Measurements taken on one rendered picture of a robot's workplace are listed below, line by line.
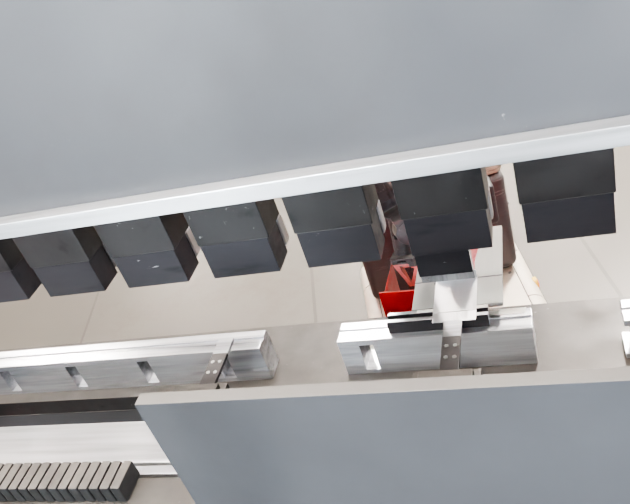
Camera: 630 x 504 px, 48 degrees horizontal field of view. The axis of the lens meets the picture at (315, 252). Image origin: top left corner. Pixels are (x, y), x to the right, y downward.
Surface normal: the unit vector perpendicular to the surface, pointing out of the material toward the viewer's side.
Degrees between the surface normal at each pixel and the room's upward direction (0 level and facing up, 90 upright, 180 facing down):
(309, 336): 0
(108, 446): 0
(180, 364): 90
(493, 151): 90
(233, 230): 90
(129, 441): 0
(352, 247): 90
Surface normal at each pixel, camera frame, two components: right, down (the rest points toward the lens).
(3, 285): -0.20, 0.60
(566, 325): -0.29, -0.79
